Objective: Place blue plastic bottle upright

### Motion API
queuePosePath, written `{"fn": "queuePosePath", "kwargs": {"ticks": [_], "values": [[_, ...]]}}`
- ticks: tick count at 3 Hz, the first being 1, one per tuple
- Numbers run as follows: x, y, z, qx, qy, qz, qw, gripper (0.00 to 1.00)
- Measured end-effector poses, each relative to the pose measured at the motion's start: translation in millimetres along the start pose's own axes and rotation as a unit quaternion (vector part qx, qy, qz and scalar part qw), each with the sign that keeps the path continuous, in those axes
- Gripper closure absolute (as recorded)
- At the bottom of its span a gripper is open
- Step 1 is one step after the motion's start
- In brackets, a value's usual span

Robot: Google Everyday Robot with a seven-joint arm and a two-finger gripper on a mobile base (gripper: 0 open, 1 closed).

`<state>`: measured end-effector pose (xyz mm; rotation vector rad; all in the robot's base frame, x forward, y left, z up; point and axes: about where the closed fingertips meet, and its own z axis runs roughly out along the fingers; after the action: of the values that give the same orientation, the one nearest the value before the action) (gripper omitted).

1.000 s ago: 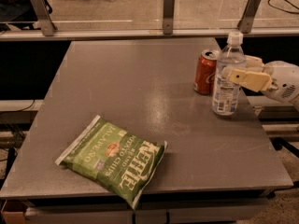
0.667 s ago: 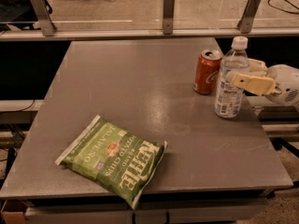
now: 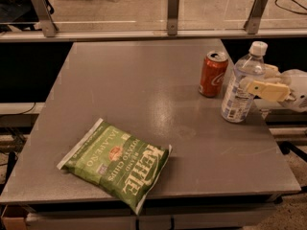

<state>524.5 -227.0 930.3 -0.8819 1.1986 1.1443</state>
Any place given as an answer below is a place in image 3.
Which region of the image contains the metal bracket post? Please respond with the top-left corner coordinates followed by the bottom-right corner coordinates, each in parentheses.
top-left (244, 0), bottom-right (269, 35)
top-left (31, 0), bottom-right (58, 37)
top-left (167, 0), bottom-right (179, 35)

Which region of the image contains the middle metal bracket post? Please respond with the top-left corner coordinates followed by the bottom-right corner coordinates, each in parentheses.
top-left (167, 0), bottom-right (179, 35)

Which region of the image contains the green kettle chips bag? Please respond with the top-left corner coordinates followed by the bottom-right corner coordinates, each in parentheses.
top-left (58, 119), bottom-right (172, 215)

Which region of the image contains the black floor cable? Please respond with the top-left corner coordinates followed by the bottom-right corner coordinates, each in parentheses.
top-left (272, 0), bottom-right (307, 16)

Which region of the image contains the cardboard box corner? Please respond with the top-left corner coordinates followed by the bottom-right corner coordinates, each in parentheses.
top-left (1, 205), bottom-right (28, 230)

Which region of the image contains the glass barrier rail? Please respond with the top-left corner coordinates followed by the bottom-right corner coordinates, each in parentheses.
top-left (0, 29), bottom-right (307, 43)

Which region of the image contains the red cola can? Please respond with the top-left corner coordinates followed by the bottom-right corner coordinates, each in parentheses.
top-left (199, 51), bottom-right (228, 98)

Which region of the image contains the left metal bracket post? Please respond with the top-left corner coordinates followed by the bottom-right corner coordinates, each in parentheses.
top-left (31, 0), bottom-right (58, 37)

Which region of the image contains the right metal bracket post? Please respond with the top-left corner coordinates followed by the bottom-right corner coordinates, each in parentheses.
top-left (244, 0), bottom-right (269, 35)

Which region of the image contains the clear plastic water bottle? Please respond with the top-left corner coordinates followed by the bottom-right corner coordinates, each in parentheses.
top-left (222, 41), bottom-right (268, 123)

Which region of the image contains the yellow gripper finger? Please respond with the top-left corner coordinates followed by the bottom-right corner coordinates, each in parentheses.
top-left (239, 77), bottom-right (290, 102)
top-left (264, 64), bottom-right (290, 84)

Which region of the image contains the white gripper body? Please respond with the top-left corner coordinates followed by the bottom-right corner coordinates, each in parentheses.
top-left (279, 69), bottom-right (307, 112)

